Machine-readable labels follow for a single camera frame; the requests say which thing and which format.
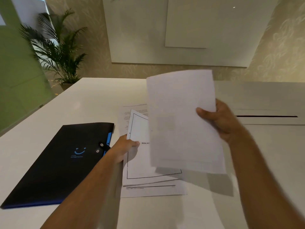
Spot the person's left hand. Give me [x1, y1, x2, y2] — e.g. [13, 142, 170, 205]
[106, 134, 140, 164]

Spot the person's right hand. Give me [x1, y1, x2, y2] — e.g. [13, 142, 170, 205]
[196, 98, 246, 145]

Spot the black folder with smiley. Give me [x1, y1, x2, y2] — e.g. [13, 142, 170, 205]
[0, 122, 115, 210]

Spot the person's left forearm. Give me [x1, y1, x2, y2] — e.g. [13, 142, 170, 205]
[40, 150, 124, 229]

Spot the person's right forearm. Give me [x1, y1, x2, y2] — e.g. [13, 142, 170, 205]
[227, 132, 305, 229]

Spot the green palm plant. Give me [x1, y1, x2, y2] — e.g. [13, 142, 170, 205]
[19, 9, 88, 85]

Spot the table cable slot cover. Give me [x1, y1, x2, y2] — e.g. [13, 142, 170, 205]
[234, 109, 300, 126]

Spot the small white wall panel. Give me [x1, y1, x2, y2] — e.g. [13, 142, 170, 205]
[165, 0, 213, 49]

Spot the large white wall board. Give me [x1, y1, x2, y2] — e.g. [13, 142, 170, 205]
[102, 0, 281, 68]

